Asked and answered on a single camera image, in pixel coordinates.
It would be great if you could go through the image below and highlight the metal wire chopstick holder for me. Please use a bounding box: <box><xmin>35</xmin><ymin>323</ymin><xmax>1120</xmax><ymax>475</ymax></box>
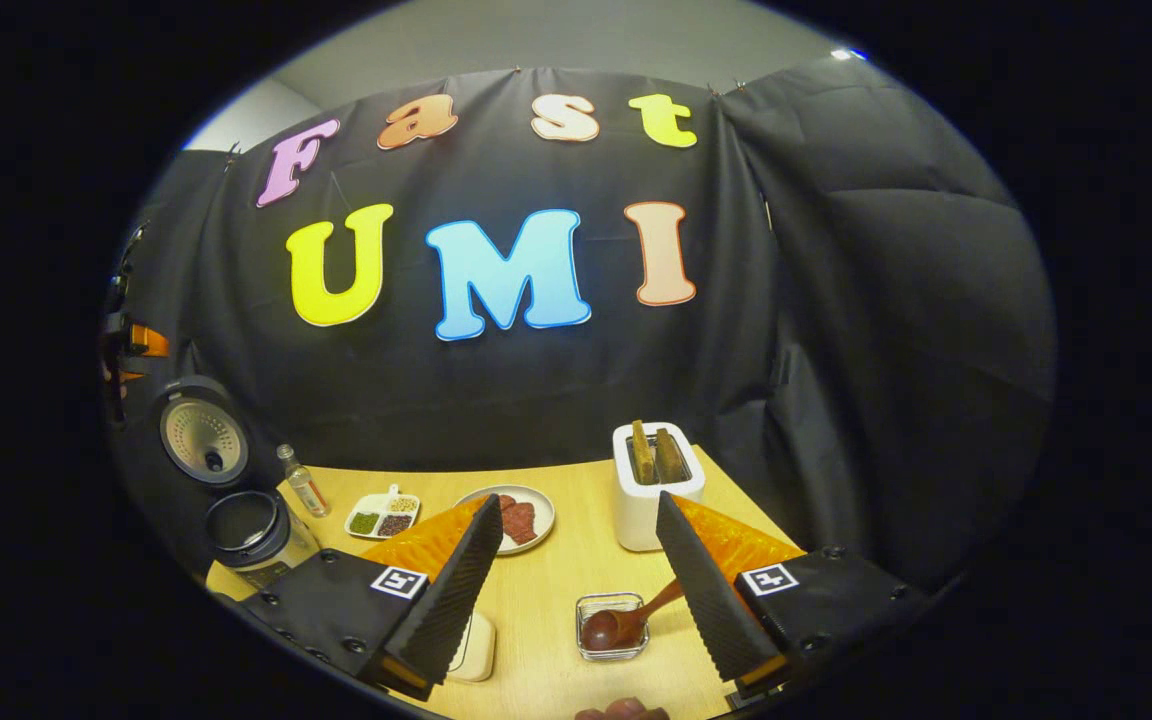
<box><xmin>575</xmin><ymin>592</ymin><xmax>650</xmax><ymax>663</ymax></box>

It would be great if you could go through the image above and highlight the white toaster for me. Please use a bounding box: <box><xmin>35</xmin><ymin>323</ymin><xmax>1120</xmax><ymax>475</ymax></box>
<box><xmin>612</xmin><ymin>421</ymin><xmax>707</xmax><ymax>553</ymax></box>

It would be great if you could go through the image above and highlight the dark grey rice cooker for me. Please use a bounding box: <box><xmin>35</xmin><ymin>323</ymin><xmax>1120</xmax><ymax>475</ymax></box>
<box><xmin>151</xmin><ymin>375</ymin><xmax>322</xmax><ymax>591</ymax></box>

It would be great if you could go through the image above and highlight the brown wooden spoon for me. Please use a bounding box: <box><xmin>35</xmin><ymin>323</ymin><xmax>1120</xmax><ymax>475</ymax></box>
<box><xmin>581</xmin><ymin>578</ymin><xmax>685</xmax><ymax>653</ymax></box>

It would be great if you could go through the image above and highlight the brown toast slice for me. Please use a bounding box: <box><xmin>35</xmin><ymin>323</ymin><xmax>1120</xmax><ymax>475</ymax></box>
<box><xmin>631</xmin><ymin>419</ymin><xmax>657</xmax><ymax>486</ymax></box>
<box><xmin>654</xmin><ymin>428</ymin><xmax>689</xmax><ymax>484</ymax></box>

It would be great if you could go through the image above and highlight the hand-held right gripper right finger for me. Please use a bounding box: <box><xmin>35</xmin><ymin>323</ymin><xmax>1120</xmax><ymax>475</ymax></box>
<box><xmin>654</xmin><ymin>490</ymin><xmax>937</xmax><ymax>701</ymax></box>

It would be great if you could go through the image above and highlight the black backdrop cloth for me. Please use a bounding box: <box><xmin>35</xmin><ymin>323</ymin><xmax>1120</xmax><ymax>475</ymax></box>
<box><xmin>101</xmin><ymin>55</ymin><xmax>1059</xmax><ymax>591</ymax></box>

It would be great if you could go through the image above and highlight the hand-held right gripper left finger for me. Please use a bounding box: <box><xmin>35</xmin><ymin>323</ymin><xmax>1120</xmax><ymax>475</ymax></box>
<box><xmin>236</xmin><ymin>493</ymin><xmax>505</xmax><ymax>701</ymax></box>

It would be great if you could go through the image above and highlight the white round plate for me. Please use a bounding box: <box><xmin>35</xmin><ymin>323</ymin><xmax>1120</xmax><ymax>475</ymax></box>
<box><xmin>453</xmin><ymin>485</ymin><xmax>557</xmax><ymax>556</ymax></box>

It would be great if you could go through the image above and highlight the small clear glass bottle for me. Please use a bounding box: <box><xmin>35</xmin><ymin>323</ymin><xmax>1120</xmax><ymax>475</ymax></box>
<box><xmin>276</xmin><ymin>444</ymin><xmax>331</xmax><ymax>519</ymax></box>

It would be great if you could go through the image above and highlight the white divided bean dish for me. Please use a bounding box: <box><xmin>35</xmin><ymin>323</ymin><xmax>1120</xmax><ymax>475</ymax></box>
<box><xmin>344</xmin><ymin>485</ymin><xmax>422</xmax><ymax>541</ymax></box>

